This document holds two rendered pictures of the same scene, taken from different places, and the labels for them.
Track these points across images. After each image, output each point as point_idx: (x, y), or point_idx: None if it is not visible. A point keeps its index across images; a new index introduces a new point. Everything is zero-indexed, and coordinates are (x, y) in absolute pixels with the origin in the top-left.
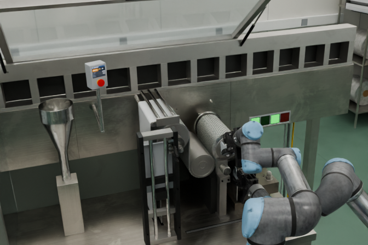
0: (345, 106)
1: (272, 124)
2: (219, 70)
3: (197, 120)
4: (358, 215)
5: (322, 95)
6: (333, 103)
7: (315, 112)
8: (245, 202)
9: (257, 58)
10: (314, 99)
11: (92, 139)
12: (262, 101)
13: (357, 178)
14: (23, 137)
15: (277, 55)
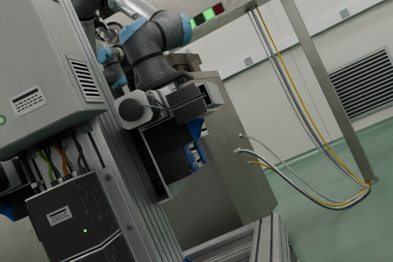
0: None
1: (210, 21)
2: None
3: None
4: (124, 13)
5: None
6: None
7: None
8: (128, 75)
9: None
10: None
11: None
12: (188, 2)
13: None
14: None
15: None
